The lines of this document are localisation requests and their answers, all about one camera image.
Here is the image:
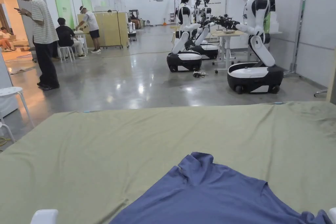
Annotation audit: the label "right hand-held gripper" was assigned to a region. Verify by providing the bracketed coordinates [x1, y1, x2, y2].
[326, 207, 336, 224]

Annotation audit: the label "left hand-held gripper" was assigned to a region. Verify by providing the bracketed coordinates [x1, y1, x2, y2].
[30, 209, 59, 224]

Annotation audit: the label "blue shirt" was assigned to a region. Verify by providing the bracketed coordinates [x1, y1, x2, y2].
[109, 152, 333, 224]

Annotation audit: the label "bed with pale green sheet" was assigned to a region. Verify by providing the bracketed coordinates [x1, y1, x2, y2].
[0, 101, 336, 224]

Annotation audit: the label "white round stool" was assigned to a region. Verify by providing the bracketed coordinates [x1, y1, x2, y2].
[0, 86, 34, 130]

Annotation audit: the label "white and black humanoid robot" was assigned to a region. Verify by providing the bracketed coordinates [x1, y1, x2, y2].
[215, 0, 284, 95]
[167, 0, 210, 73]
[190, 0, 220, 60]

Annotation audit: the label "beige rolling cabinet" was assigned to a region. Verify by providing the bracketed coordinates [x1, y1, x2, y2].
[77, 11, 130, 50]

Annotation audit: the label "white desk with wooden top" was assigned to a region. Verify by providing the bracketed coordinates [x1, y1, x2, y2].
[211, 28, 246, 73]

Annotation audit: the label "small white mobile robot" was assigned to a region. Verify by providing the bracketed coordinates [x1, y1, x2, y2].
[127, 19, 137, 42]

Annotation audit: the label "forklift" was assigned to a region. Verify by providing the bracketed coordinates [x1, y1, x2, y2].
[128, 10, 140, 29]

